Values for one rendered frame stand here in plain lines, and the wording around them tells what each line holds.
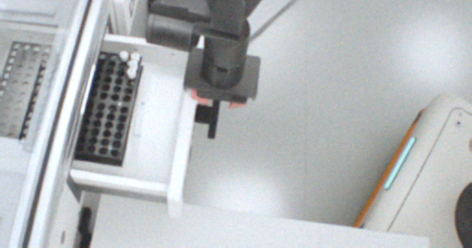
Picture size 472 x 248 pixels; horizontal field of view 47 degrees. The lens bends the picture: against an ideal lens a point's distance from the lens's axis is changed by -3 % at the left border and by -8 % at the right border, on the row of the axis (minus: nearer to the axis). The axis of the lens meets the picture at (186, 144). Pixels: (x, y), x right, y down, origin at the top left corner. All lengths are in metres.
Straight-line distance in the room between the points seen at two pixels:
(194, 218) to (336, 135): 1.02
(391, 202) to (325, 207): 0.30
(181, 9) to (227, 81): 0.13
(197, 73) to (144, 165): 0.20
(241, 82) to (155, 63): 0.24
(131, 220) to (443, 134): 1.03
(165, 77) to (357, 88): 1.13
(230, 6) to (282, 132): 1.25
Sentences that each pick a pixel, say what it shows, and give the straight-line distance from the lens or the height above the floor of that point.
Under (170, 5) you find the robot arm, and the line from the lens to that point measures 0.70.
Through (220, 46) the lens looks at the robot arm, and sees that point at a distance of 0.69.
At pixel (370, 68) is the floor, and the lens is 2.06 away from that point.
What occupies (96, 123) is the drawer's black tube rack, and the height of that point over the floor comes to 0.87.
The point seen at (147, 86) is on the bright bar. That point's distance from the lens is 0.95.
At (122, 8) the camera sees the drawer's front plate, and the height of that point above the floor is 0.91.
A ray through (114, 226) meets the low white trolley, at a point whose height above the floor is 0.76.
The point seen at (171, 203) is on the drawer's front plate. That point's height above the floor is 0.91.
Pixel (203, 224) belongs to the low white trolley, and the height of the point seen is 0.76.
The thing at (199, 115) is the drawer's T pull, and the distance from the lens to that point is 0.86.
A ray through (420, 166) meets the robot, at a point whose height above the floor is 0.28.
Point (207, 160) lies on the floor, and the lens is 1.80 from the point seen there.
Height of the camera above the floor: 1.69
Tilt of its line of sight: 68 degrees down
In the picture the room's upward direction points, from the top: 1 degrees clockwise
